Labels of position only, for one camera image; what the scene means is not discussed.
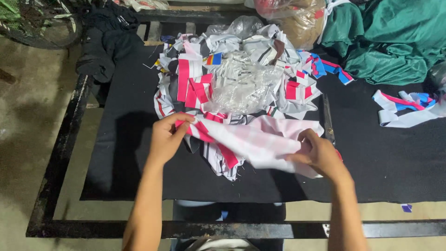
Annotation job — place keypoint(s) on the green fabric heap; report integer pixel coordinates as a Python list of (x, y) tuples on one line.
[(386, 38)]

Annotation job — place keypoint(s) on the black fabric scissors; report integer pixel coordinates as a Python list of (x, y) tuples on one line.
[(328, 120)]

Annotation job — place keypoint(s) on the small purple fabric scrap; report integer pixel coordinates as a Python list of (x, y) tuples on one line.
[(406, 208)]

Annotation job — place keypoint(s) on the person's right hand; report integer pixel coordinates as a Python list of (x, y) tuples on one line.
[(319, 157)]

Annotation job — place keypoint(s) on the black metal table frame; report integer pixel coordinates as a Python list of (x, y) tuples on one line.
[(66, 146)]

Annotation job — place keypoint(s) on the heap of striped fabric scraps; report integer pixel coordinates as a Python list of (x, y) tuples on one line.
[(223, 83)]

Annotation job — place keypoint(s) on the black felt mat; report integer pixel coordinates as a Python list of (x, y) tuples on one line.
[(383, 157)]

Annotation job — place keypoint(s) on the white blue pink fabric scrap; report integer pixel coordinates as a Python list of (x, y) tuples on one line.
[(406, 108)]

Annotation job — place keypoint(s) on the pink white striped fabric piece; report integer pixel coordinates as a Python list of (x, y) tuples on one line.
[(258, 139)]

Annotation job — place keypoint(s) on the crumpled clear plastic bag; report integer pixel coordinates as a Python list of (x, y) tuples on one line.
[(240, 27)]

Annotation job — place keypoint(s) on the black garment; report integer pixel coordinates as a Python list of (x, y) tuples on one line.
[(106, 45)]

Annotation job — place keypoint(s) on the bicycle wheel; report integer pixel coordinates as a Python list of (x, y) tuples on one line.
[(38, 21)]

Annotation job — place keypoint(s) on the person's left hand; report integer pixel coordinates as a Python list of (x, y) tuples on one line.
[(163, 139)]

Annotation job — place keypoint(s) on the plastic bag with brown contents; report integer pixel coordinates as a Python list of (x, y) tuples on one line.
[(299, 21)]

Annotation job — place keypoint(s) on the clear plastic bag of labels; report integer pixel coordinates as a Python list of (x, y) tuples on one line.
[(244, 82)]

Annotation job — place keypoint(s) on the blue pink white fabric strip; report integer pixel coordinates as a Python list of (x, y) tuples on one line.
[(325, 68)]

